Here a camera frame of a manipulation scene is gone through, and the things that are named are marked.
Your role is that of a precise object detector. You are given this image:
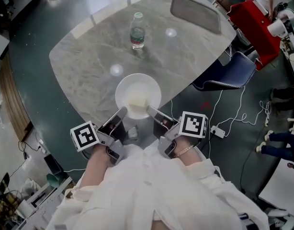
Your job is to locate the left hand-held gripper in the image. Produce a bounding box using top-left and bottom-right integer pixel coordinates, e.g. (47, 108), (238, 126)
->
(70, 106), (128, 165)

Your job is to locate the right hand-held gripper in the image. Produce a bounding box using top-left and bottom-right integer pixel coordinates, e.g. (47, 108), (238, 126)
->
(147, 105), (208, 159)

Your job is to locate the pale yellow food cube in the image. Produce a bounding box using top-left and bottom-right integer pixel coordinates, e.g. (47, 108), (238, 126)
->
(127, 92), (147, 106)

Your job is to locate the white round plate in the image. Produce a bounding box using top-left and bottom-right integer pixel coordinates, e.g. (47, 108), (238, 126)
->
(114, 73), (162, 119)

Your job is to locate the person's left forearm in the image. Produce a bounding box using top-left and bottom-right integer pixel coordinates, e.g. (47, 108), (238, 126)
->
(79, 144), (112, 194)

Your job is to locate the person's right forearm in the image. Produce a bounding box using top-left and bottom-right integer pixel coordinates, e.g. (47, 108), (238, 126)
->
(173, 138), (206, 169)

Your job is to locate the round grey marble table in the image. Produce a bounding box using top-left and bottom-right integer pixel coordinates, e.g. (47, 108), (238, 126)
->
(48, 0), (237, 129)

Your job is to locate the white shoe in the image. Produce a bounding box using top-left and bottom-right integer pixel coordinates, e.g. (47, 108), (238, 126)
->
(127, 127), (140, 140)

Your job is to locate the white power adapter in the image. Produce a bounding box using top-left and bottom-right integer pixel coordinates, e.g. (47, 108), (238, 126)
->
(210, 125), (226, 138)

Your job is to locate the person's white shirt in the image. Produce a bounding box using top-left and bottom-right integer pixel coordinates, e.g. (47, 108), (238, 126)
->
(51, 141), (270, 230)

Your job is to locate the black box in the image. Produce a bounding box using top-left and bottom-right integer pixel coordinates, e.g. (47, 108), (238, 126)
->
(43, 153), (63, 175)

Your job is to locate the blue chair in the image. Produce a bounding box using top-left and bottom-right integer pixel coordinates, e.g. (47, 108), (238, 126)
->
(191, 51), (257, 92)

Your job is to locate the clear plastic water bottle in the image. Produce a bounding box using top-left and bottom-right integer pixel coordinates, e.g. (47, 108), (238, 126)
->
(129, 12), (146, 51)

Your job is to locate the green bin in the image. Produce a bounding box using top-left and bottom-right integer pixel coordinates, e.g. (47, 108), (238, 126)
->
(46, 172), (66, 189)

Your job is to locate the wooden platform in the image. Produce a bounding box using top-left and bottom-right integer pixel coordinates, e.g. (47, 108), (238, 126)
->
(0, 54), (33, 141)

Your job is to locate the white power strip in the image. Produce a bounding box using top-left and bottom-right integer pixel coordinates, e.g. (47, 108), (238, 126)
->
(263, 101), (272, 127)

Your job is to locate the red cabinet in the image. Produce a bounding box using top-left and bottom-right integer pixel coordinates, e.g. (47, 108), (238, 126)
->
(227, 0), (282, 71)

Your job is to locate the striped fabric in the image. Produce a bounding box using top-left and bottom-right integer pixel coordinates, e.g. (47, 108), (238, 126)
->
(237, 212), (255, 230)

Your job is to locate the white table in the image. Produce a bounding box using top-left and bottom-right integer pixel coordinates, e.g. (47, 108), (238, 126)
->
(258, 157), (294, 210)

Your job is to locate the white paper roll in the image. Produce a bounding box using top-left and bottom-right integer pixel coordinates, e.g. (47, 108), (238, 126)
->
(267, 19), (288, 37)

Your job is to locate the beaded bracelet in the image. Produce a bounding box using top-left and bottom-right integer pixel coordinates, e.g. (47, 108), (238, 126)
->
(173, 144), (194, 158)

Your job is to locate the perforated metal rail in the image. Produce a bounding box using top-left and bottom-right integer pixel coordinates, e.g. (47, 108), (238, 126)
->
(17, 176), (73, 230)

